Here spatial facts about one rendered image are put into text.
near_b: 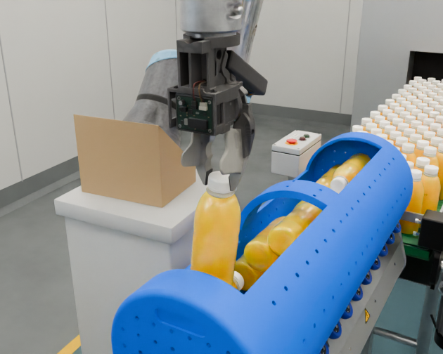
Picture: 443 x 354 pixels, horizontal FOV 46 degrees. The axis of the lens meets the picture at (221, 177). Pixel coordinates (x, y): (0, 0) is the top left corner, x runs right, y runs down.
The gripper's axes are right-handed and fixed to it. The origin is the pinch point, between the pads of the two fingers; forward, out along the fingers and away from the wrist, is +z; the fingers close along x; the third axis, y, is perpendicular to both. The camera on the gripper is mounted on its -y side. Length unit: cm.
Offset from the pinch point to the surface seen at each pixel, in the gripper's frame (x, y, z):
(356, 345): 13, -36, 51
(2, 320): -170, -69, 136
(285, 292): 9.7, -1.9, 17.3
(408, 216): 12, -87, 41
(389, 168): 10, -63, 18
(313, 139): -24, -103, 27
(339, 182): 0, -56, 21
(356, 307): 11, -41, 44
